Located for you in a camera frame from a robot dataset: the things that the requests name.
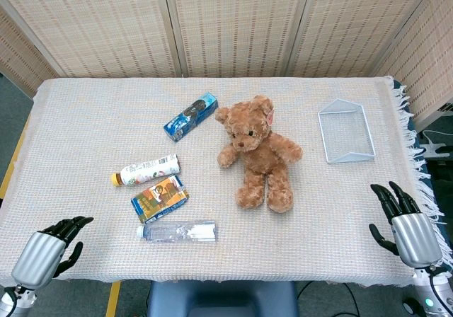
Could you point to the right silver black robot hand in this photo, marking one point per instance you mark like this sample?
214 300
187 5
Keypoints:
414 235

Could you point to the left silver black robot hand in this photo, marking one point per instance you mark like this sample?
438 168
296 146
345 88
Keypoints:
39 253

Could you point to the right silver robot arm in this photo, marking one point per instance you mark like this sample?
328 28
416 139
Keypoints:
430 288

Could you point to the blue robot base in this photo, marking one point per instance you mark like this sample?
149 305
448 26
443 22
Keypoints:
221 299

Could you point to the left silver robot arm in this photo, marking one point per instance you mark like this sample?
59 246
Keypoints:
14 301

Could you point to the brown teddy bear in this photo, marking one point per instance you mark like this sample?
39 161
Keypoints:
258 154

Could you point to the white power strip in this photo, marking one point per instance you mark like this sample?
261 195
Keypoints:
437 149

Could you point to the orange blue drink carton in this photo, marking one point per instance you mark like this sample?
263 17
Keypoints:
160 198

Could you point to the white woven fringed tablecloth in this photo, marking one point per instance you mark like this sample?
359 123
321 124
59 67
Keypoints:
106 136

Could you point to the white yellow-capped drink bottle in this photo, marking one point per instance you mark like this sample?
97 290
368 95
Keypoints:
148 170

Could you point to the clear plastic water bottle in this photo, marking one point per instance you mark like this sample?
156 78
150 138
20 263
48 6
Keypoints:
180 231

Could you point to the blue cookie box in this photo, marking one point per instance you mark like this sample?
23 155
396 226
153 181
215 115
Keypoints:
190 117

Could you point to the beige woven folding screen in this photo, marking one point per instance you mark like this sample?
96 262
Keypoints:
226 27

